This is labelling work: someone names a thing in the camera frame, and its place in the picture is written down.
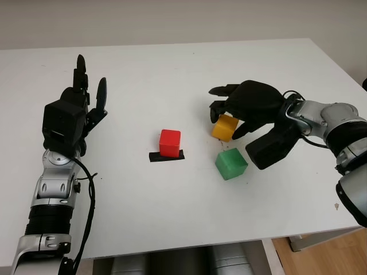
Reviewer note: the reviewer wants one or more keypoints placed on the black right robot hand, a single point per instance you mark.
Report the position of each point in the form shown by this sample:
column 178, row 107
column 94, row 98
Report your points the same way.
column 255, row 100

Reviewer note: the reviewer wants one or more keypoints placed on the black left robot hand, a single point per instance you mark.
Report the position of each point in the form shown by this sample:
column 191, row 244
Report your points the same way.
column 74, row 94

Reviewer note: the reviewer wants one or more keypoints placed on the yellow wooden block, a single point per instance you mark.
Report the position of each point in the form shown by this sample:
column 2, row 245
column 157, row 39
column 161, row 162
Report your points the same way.
column 225, row 129

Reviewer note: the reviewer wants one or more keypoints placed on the green wooden block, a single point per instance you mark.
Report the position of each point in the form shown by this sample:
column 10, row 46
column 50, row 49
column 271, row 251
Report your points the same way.
column 230, row 164

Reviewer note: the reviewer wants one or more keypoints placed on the red wooden block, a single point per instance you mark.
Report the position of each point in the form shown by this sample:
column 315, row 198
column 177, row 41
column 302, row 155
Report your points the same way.
column 170, row 141

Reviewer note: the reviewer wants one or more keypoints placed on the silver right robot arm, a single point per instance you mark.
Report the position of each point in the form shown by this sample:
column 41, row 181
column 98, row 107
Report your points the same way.
column 338, row 114

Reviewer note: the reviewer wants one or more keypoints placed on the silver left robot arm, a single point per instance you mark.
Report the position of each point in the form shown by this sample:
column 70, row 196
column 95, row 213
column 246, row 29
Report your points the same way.
column 53, row 186

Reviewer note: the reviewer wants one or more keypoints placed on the black tape strip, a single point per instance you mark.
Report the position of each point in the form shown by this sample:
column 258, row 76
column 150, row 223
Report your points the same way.
column 154, row 158

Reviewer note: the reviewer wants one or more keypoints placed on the black chair part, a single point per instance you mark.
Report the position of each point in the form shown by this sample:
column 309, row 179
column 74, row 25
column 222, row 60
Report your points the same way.
column 364, row 85

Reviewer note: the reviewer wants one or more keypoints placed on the white table leg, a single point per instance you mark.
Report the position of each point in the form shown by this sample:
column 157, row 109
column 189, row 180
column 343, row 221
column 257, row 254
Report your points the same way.
column 272, row 257

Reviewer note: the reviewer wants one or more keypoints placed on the silver right robot leg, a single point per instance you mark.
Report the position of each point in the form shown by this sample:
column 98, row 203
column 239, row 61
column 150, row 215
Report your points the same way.
column 232, row 260

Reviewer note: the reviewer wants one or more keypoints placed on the silver robot leg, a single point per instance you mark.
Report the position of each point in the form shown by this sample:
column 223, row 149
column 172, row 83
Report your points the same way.
column 127, row 265
column 232, row 260

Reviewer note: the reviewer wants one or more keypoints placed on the silver left robot leg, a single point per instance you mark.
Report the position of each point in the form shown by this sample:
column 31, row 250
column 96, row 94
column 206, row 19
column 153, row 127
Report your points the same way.
column 127, row 265

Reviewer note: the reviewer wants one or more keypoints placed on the dark grey robot pelvis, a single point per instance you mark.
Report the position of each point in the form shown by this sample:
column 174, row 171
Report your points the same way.
column 177, row 262

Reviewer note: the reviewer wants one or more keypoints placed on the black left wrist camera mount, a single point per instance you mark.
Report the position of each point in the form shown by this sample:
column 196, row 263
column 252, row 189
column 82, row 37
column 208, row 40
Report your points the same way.
column 63, row 123

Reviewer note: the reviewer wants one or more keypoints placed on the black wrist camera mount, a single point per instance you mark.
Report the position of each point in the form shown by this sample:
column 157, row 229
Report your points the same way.
column 63, row 123
column 272, row 146

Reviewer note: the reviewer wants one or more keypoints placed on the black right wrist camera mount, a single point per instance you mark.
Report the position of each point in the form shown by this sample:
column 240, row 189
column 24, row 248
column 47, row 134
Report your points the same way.
column 272, row 146

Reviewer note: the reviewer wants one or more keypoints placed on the grey table foot bracket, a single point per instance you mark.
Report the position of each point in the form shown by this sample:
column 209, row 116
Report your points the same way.
column 299, row 243

